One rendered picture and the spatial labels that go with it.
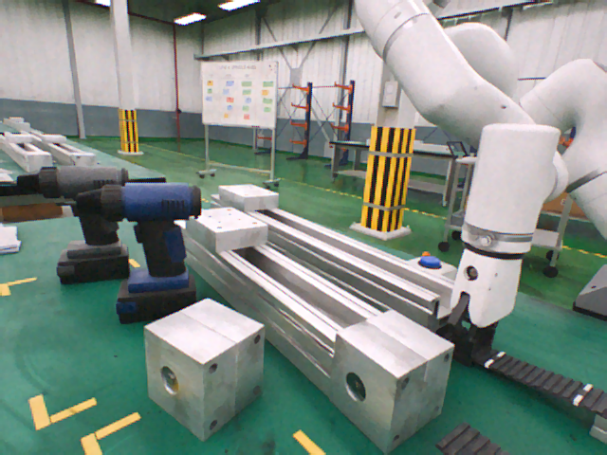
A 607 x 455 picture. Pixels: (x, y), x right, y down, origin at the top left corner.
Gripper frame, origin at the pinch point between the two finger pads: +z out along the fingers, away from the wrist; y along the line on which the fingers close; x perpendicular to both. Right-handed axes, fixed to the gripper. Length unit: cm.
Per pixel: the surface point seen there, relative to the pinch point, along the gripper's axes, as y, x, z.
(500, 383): -2.3, -5.7, 2.0
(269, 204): 2, 62, -8
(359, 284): -5.1, 18.6, -3.0
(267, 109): 264, 490, -44
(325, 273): -4.1, 29.0, -0.9
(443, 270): 12.8, 13.5, -3.9
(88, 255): -43, 54, -3
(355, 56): 682, 737, -202
